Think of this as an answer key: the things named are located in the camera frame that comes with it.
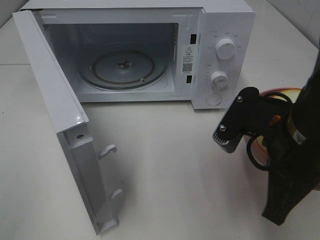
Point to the toast sandwich with lettuce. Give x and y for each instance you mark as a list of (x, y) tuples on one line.
[(292, 93)]

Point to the white microwave oven body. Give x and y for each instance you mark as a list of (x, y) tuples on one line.
[(77, 26)]

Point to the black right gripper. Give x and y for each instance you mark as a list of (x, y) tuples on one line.
[(294, 160)]

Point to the round white door button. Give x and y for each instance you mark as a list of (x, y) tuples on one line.
[(214, 99)]

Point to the white warning label sticker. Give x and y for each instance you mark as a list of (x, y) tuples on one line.
[(188, 53)]

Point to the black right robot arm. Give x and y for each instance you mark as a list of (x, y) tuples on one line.
[(311, 89)]

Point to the lower white timer knob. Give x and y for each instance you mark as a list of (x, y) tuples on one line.
[(219, 80)]

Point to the upper white dial knob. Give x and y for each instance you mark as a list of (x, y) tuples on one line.
[(225, 48)]

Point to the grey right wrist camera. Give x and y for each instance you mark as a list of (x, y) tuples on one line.
[(231, 128)]

